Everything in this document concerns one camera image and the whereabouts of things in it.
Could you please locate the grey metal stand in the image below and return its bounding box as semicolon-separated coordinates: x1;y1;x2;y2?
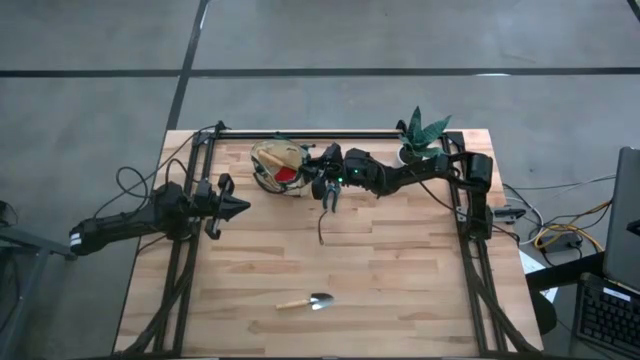
0;199;79;360

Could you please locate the small black camera device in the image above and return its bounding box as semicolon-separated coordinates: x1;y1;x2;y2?
492;205;527;225

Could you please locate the snake plant in white pot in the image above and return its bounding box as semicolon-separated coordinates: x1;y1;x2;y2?
394;105;454;167

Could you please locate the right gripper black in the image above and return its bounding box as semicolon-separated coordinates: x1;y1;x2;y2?
298;142;347;201

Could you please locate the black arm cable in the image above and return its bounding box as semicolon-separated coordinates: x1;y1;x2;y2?
92;121;229;221

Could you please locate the black keyboard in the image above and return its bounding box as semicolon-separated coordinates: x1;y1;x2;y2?
574;272;640;359

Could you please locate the wooden-handled metal trowel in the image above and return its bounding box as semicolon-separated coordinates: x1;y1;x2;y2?
274;292;335;312

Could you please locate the grey laptop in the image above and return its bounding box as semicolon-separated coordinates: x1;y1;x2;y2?
602;146;640;294

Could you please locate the red garden tool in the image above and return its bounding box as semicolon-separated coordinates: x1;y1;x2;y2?
273;166;299;184

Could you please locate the white paper sheet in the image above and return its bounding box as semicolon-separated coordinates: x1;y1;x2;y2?
518;248;559;304

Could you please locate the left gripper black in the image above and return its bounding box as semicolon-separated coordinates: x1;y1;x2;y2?
192;172;251;241

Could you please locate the wooden-handled garden tool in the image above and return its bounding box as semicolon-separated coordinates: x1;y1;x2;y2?
257;149;287;169

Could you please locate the white cable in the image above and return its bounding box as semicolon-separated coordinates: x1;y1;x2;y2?
502;173;617;246

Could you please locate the black aluminium rig frame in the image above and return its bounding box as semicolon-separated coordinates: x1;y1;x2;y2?
113;121;545;359

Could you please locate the yellow cable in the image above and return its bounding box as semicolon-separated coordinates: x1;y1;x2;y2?
533;199;614;253

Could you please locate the cream and green gardening bag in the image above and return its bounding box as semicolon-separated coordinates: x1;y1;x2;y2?
249;138;314;197

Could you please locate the black power box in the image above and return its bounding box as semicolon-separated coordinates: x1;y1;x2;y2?
542;232;584;254

